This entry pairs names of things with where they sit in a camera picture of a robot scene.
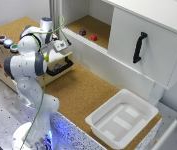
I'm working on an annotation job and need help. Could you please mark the purple block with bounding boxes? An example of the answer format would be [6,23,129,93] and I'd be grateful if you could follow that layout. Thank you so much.
[79,28,87,37]

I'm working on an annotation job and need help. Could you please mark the green button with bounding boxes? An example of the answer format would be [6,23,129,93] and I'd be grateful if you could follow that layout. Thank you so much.
[9,43,20,54]

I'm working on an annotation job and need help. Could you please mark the black drawer handle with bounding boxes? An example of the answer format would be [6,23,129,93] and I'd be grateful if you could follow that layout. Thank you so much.
[45,55,75,77]

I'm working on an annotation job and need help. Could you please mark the white sliding door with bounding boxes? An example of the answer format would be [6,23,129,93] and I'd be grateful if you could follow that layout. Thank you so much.
[106,6,177,90]

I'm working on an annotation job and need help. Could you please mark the black door handle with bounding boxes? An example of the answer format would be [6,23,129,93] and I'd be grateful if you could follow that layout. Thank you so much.
[132,31,149,65]

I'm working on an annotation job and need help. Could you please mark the green cable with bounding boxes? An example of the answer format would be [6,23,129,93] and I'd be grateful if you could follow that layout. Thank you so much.
[19,14,67,150]

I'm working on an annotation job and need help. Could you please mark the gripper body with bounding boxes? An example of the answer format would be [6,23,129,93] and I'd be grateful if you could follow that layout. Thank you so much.
[53,39,72,54]

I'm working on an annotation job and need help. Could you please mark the wooden drawer box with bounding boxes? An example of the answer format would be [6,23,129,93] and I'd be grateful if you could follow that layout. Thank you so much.
[0,16,75,92]

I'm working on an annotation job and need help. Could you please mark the white plastic box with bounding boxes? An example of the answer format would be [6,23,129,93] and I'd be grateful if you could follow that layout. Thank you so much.
[84,88,160,150]

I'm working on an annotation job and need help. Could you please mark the white cabinet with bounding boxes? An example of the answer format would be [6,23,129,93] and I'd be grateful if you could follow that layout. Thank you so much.
[52,0,177,108]

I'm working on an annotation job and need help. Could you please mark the red button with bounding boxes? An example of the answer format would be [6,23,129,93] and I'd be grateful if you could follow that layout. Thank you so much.
[0,34,8,45]

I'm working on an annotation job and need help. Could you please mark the wooden drawer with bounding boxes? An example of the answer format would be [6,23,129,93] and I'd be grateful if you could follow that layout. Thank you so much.
[42,49,75,80]

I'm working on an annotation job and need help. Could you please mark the blue button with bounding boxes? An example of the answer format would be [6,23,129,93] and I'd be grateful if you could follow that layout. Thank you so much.
[2,38,15,49]

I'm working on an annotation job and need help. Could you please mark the yellow block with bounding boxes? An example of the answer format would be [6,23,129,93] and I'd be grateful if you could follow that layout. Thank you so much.
[44,54,51,63]

